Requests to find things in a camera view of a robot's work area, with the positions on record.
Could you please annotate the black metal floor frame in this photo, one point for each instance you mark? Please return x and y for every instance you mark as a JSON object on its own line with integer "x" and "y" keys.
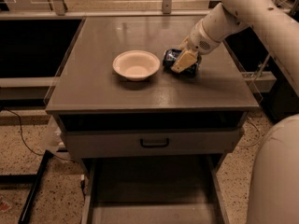
{"x": 21, "y": 191}

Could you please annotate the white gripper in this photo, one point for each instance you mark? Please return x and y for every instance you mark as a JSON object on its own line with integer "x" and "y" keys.
{"x": 199, "y": 38}

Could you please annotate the grey drawer cabinet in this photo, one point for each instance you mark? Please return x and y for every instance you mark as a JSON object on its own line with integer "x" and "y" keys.
{"x": 91, "y": 97}

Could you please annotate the grey upper drawer front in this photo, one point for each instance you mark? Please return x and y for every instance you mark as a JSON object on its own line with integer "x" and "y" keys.
{"x": 104, "y": 145}

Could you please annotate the grey metal rail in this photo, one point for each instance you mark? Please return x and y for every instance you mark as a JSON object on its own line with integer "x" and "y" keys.
{"x": 18, "y": 16}

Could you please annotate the white paper bowl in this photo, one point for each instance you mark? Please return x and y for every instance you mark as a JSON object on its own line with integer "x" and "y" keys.
{"x": 136, "y": 65}

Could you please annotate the black drawer handle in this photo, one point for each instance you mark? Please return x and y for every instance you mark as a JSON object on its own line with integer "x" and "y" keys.
{"x": 154, "y": 143}

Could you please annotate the blue pepsi can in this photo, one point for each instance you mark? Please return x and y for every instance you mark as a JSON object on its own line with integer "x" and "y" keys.
{"x": 171, "y": 55}

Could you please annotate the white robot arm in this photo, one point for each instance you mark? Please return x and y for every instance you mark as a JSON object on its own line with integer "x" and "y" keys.
{"x": 274, "y": 184}

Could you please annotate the open grey middle drawer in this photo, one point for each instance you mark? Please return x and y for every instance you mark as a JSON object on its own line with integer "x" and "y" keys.
{"x": 154, "y": 190}

